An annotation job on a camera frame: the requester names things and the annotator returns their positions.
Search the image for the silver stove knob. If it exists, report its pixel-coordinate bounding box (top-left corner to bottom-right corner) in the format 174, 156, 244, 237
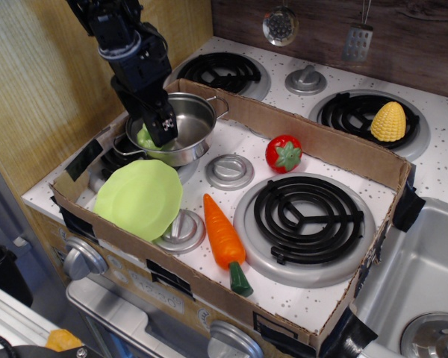
284, 65, 327, 95
205, 154, 255, 191
153, 210, 206, 255

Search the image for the yellow toy corn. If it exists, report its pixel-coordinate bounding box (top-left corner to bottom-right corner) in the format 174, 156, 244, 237
370, 101, 407, 142

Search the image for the silver front stove knob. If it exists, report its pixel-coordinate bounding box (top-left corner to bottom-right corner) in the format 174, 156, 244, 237
153, 210, 206, 255

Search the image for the silver oven door handle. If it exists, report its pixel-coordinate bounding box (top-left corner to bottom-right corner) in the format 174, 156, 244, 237
66, 278, 186, 357

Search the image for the back left black burner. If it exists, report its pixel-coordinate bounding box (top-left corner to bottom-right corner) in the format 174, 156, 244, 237
165, 52, 271, 101

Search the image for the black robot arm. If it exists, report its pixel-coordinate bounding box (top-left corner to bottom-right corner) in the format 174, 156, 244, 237
68, 1, 178, 147

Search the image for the red toy tomato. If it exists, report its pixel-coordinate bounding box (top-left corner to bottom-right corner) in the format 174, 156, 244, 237
265, 135, 302, 174

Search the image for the yellow object bottom left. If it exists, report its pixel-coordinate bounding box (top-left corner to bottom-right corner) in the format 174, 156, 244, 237
45, 329, 83, 352

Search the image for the orange toy carrot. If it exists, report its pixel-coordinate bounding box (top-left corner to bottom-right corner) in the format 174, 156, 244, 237
203, 194, 253, 297

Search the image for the silver sink drain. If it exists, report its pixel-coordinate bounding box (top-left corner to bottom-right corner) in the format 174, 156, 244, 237
399, 313, 448, 357

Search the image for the silver back stove knob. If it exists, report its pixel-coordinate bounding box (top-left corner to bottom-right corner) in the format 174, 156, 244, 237
284, 65, 327, 95

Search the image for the silver oven knob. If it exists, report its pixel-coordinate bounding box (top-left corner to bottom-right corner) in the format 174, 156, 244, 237
207, 320, 264, 358
63, 236, 108, 280

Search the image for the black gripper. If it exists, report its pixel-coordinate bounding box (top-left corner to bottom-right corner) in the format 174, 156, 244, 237
106, 22, 178, 147

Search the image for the grey toy sink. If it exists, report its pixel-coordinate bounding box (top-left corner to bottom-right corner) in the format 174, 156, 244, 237
355, 198, 448, 357

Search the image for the silver centre stove knob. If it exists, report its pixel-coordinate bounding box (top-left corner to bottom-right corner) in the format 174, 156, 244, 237
205, 154, 255, 191

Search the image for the back right black burner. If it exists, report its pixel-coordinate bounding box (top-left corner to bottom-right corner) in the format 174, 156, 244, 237
309, 89, 430, 161

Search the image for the light green plastic plate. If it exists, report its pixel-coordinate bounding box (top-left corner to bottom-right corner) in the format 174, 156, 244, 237
93, 160, 183, 242

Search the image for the stainless steel pot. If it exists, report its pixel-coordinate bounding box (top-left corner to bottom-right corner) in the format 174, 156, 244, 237
113, 92, 229, 167

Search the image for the silver left oven knob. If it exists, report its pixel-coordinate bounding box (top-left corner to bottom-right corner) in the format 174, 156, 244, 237
63, 236, 108, 280

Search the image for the silver right oven knob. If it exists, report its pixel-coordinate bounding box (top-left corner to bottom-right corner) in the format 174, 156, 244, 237
207, 320, 264, 358

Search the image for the hanging metal spatula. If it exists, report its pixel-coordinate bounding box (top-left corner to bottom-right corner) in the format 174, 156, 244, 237
341, 0, 373, 63

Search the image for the brown cardboard fence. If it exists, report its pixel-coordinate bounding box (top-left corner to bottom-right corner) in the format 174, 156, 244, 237
52, 79, 413, 355

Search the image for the front right black burner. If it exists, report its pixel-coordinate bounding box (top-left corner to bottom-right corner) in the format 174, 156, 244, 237
234, 174, 376, 289

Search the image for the hanging round metal strainer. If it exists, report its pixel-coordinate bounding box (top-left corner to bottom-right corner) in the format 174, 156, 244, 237
262, 1, 299, 47

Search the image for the light green toy broccoli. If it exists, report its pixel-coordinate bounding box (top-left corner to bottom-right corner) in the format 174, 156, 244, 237
136, 124, 174, 151

